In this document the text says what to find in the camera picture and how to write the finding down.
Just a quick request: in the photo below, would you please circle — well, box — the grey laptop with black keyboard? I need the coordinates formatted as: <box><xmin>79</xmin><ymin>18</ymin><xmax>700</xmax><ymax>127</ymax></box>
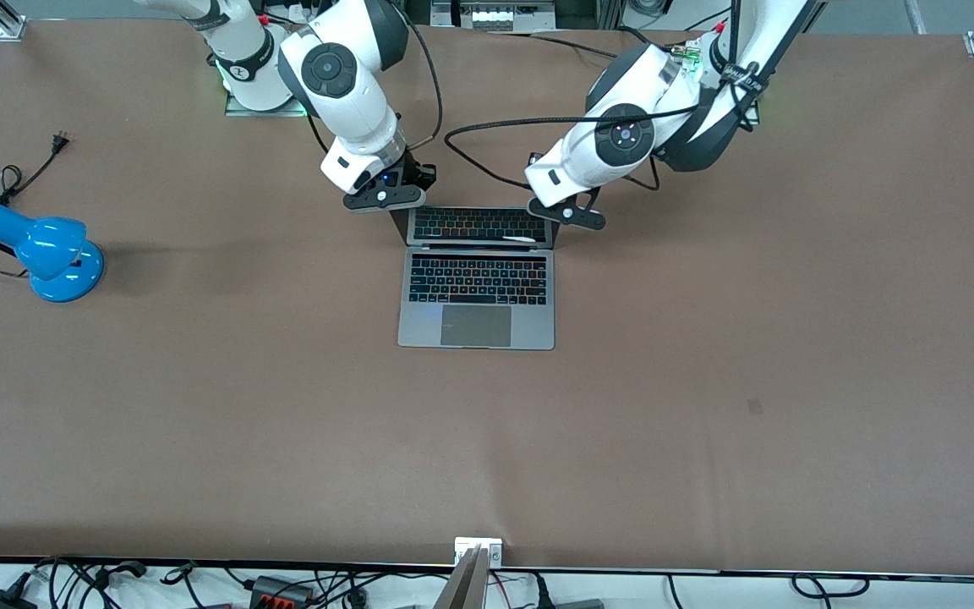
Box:
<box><xmin>390</xmin><ymin>206</ymin><xmax>560</xmax><ymax>351</ymax></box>

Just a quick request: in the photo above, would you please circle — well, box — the white terminal block unit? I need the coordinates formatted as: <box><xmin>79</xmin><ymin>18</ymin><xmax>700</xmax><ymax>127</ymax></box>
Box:
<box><xmin>432</xmin><ymin>0</ymin><xmax>555</xmax><ymax>31</ymax></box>

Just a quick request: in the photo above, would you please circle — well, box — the aluminium profile bar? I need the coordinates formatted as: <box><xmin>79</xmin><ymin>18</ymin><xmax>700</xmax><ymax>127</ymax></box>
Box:
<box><xmin>432</xmin><ymin>546</ymin><xmax>490</xmax><ymax>609</ymax></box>

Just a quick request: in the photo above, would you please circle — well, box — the black orange connector box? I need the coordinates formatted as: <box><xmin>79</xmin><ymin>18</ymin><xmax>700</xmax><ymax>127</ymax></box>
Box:
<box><xmin>249</xmin><ymin>575</ymin><xmax>316</xmax><ymax>606</ymax></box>

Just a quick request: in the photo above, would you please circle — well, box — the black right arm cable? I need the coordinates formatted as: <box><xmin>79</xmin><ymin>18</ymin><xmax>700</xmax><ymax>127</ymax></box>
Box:
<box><xmin>386</xmin><ymin>0</ymin><xmax>446</xmax><ymax>157</ymax></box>

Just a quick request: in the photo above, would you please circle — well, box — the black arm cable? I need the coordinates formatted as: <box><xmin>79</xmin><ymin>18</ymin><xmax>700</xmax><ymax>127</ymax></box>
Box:
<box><xmin>386</xmin><ymin>0</ymin><xmax>446</xmax><ymax>157</ymax></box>
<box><xmin>443</xmin><ymin>0</ymin><xmax>763</xmax><ymax>194</ymax></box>

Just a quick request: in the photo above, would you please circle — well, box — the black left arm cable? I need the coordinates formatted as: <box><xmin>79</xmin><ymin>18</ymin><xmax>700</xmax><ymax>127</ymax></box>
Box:
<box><xmin>443</xmin><ymin>0</ymin><xmax>763</xmax><ymax>194</ymax></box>

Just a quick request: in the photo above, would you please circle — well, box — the long black table cable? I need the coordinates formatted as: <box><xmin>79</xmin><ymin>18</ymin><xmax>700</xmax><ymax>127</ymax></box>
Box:
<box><xmin>495</xmin><ymin>30</ymin><xmax>623</xmax><ymax>62</ymax></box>

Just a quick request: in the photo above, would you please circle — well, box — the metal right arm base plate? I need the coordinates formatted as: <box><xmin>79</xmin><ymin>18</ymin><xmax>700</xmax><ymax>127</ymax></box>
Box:
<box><xmin>225</xmin><ymin>89</ymin><xmax>310</xmax><ymax>118</ymax></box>

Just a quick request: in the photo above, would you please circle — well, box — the black lamp cord with plug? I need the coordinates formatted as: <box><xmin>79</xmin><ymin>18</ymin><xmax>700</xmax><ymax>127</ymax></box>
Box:
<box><xmin>0</xmin><ymin>131</ymin><xmax>72</xmax><ymax>280</ymax></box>

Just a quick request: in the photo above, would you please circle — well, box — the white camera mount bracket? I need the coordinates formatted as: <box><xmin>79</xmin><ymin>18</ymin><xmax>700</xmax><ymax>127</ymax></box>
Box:
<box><xmin>454</xmin><ymin>537</ymin><xmax>504</xmax><ymax>566</ymax></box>

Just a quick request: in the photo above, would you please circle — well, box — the looped black cable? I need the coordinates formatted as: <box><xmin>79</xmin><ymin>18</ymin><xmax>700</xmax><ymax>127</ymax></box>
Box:
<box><xmin>791</xmin><ymin>573</ymin><xmax>870</xmax><ymax>598</ymax></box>

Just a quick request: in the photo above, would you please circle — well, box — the black cable with clamp plug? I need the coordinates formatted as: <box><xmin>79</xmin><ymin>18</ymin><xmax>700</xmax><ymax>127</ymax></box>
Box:
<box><xmin>94</xmin><ymin>560</ymin><xmax>150</xmax><ymax>591</ymax></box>

